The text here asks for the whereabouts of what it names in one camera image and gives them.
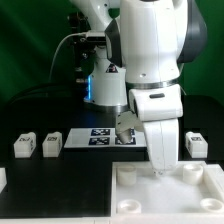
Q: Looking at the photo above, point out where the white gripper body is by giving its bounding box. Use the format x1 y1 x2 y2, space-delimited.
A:
143 118 179 171

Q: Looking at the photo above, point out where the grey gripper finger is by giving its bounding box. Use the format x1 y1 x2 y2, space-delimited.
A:
115 111 139 144

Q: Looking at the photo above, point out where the white square tabletop tray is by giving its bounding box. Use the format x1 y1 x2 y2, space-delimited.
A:
111 161 224 216

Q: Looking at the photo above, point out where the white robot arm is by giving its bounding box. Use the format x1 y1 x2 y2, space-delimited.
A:
70 0 207 172

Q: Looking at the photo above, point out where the white sheet with markers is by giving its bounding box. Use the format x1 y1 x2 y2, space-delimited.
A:
64 128 146 148

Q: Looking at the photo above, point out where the white block left edge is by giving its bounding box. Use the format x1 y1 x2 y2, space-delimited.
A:
0 168 7 194

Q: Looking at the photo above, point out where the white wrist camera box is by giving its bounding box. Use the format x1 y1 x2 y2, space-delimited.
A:
129 84 183 122

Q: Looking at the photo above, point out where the black cable bundle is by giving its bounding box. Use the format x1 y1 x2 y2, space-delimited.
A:
1 82 88 111

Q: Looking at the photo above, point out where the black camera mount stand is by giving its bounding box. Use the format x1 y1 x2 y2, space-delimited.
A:
68 12 95 99

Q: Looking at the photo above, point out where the white cable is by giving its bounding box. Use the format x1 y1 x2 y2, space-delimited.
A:
48 32 88 84

